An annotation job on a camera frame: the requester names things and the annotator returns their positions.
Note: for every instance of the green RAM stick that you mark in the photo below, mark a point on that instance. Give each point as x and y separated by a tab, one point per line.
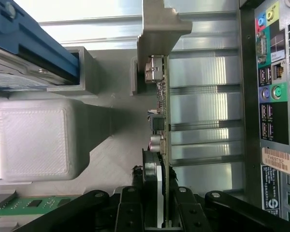
38	204

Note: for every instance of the grey parts rack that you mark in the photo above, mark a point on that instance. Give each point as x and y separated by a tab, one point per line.
38	140

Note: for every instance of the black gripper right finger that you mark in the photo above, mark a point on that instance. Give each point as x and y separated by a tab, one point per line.
191	212

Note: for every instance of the open dark grey PC case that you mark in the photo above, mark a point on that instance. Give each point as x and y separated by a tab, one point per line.
275	96

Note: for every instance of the hard disk with blue rails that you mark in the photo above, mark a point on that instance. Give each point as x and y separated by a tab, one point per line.
26	36

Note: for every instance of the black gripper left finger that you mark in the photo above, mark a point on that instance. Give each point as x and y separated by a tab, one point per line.
130	212

